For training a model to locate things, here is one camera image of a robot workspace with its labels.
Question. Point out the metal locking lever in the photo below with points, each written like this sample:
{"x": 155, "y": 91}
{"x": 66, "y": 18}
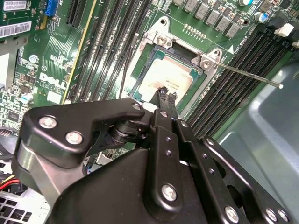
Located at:
{"x": 122, "y": 80}
{"x": 268, "y": 82}

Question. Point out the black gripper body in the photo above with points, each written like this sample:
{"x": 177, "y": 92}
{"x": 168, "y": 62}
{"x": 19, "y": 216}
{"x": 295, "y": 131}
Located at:
{"x": 105, "y": 198}

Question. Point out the silver CPU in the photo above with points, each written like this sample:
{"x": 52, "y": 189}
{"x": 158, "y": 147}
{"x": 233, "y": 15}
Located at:
{"x": 168, "y": 72}

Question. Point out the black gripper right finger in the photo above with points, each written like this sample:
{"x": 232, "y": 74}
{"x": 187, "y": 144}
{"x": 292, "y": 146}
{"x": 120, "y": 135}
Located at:
{"x": 205, "y": 163}

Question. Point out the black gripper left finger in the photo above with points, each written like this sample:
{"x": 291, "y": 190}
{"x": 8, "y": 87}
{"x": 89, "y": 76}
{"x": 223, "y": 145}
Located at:
{"x": 93, "y": 116}

